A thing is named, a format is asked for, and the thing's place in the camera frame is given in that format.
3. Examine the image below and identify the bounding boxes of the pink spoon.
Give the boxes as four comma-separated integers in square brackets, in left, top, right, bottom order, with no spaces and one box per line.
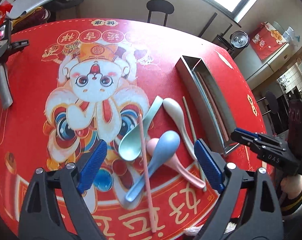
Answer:
[146,138,206,191]

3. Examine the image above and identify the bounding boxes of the electric rice cooker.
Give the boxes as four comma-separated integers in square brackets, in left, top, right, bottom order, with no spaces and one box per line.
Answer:
[212,30,250,58]

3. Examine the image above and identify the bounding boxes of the stainless steel utensil tray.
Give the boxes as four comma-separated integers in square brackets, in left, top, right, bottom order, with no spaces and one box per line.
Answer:
[175,56,239,157]

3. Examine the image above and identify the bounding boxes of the pink chopstick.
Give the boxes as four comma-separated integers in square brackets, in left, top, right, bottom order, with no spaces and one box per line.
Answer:
[138,114,156,233]
[196,72,229,141]

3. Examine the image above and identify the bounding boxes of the black round stool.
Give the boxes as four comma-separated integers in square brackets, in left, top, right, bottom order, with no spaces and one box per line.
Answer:
[146,0,174,27]

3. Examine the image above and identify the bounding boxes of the light blue spoon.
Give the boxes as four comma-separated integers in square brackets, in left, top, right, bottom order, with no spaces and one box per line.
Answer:
[125,131,180,203]

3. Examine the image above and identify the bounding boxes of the red printed table mat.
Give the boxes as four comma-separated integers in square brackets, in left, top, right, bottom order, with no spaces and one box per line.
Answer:
[0,18,265,239]

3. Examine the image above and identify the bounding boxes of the mint green spoon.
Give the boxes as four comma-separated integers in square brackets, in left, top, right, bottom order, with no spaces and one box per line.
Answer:
[118,96,163,161]

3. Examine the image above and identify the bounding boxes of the white spoon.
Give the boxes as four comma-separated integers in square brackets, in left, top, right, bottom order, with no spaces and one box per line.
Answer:
[162,98,197,161]

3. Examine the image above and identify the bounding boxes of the person's right hand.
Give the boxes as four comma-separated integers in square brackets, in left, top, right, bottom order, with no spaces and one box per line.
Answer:
[281,174,302,199]

